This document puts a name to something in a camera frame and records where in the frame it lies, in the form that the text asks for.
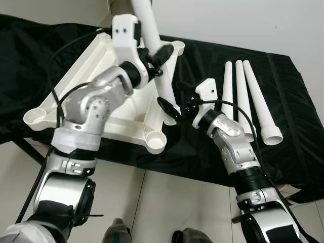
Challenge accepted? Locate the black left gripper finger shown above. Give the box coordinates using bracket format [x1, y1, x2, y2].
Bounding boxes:
[153, 45, 173, 64]

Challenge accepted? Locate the black table cloth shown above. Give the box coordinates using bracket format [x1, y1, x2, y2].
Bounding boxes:
[0, 14, 324, 203]

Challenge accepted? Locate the grey robot right leg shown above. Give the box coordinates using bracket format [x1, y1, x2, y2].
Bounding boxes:
[171, 228, 213, 243]

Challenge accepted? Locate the white plastic table leg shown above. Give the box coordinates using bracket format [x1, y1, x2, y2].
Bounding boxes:
[242, 60, 284, 146]
[221, 61, 235, 122]
[131, 0, 181, 126]
[235, 60, 255, 143]

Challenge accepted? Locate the grey robot leg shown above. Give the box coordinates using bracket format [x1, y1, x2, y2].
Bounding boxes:
[103, 218, 133, 243]
[171, 228, 213, 243]

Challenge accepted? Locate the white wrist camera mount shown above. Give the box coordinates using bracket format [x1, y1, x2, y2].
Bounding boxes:
[195, 78, 217, 114]
[111, 14, 150, 84]

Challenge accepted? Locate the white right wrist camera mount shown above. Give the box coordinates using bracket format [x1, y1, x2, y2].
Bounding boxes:
[195, 78, 217, 114]

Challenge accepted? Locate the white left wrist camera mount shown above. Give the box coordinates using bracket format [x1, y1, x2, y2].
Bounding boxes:
[111, 14, 150, 84]

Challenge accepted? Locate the white plastic children table top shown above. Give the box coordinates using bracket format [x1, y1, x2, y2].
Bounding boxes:
[24, 34, 185, 154]

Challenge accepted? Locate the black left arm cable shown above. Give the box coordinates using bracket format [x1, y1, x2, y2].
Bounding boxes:
[48, 28, 117, 127]

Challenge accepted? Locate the grey robot left leg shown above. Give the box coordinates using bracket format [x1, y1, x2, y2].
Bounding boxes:
[103, 218, 133, 243]

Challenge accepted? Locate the black metal table leg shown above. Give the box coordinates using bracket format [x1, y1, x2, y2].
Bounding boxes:
[14, 139, 45, 165]

